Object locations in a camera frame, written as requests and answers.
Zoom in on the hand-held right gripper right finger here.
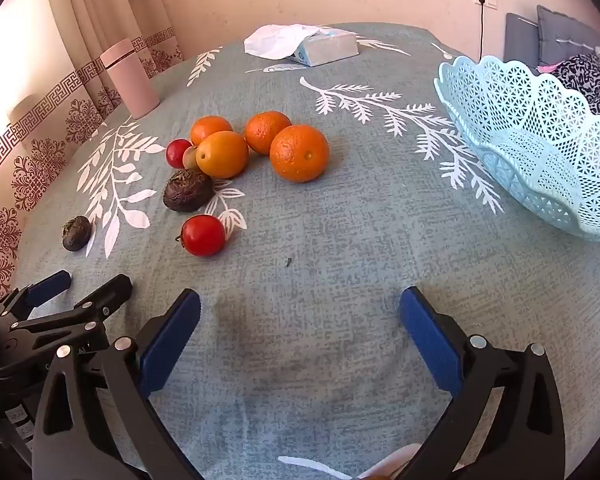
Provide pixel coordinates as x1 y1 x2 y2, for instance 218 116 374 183
399 286 566 480

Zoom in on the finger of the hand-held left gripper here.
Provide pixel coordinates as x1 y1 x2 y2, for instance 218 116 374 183
10 274 133 348
0 269 73 321

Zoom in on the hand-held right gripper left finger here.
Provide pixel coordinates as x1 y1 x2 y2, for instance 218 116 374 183
32 287 203 480

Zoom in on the small dark passion fruit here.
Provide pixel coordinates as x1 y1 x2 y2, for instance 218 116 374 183
62 215 93 252

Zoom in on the large red tomato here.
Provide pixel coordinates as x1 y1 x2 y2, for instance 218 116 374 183
176 214 227 257

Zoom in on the large dark passion fruit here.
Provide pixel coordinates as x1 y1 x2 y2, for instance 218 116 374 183
162 169 214 213

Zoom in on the small red tomato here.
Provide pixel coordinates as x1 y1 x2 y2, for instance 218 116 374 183
166 138 193 168

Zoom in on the smooth yellow-orange orange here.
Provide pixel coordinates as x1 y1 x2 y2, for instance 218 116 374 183
196 130 250 179

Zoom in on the large dimpled orange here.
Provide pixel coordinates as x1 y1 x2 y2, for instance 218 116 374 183
269 124 330 183

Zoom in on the light blue plastic basket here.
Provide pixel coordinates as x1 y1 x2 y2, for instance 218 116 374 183
434 55 600 243

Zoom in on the person's right hand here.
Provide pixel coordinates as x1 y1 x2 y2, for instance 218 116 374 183
357 444 423 480

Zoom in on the grey leaf-print tablecloth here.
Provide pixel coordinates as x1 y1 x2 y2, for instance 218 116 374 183
10 22 600 480

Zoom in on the beige patterned curtain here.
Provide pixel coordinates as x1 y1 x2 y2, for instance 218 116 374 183
0 0 186 286

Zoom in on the small orange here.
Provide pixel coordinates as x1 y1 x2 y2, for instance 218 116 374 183
190 115 234 147
244 111 293 156

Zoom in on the pink tumbler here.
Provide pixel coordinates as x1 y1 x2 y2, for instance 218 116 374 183
100 37 160 120

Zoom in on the leopard-print cloth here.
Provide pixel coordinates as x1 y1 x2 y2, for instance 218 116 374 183
550 52 600 136

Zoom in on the light blue tissue box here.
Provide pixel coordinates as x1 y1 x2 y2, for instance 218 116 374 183
283 27 359 67

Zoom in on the grey cushion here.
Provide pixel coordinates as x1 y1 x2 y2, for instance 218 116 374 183
536 5 600 68
504 12 541 63

